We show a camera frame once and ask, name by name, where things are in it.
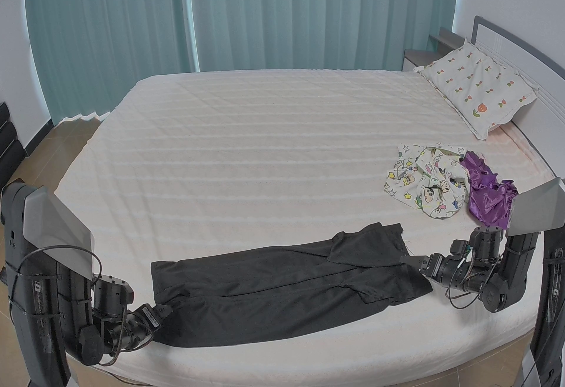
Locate white printed garment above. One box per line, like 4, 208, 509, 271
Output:
383, 143, 471, 220

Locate black cable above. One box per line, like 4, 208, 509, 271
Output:
8, 245, 103, 320
446, 288, 482, 311

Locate black chest of drawers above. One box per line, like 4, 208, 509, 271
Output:
0, 102, 24, 187

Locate white printed pillow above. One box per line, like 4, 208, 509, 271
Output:
417, 38, 537, 140

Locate bed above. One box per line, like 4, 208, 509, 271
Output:
42, 16, 565, 381

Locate black T-shirt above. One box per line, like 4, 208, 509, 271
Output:
150, 222, 433, 348

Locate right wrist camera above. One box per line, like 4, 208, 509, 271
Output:
449, 240, 472, 261

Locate purple satin garment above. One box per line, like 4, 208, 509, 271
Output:
460, 151, 518, 229

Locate blue-green curtain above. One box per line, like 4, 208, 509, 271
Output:
187, 0, 457, 70
26, 0, 199, 123

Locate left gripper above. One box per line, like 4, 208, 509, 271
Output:
125, 304, 172, 345

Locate grey topped bedside table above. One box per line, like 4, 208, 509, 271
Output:
404, 49, 438, 70

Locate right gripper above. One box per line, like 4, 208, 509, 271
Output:
398, 253, 469, 291

